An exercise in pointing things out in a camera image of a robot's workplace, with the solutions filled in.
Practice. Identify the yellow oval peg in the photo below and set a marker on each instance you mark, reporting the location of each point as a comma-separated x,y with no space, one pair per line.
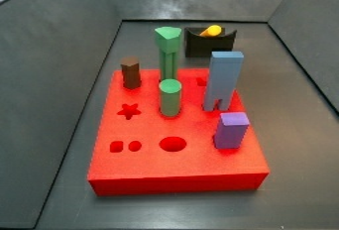
211,31

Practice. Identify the red shape sorter board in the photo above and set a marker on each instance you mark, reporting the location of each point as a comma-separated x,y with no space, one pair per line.
151,154

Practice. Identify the black curved fixture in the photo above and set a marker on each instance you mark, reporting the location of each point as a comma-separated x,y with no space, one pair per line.
199,46

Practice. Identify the green cylinder peg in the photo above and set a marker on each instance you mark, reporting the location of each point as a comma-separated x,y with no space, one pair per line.
170,88

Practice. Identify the blue arch block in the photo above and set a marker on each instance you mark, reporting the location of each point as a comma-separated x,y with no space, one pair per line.
224,71

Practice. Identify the brown hexagonal peg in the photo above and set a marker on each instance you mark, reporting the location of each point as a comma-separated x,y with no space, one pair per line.
130,72

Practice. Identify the purple square peg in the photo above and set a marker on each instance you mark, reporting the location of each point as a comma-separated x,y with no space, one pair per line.
231,130

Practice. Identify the green triangular tall peg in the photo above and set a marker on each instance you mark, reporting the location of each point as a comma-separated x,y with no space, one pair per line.
167,39

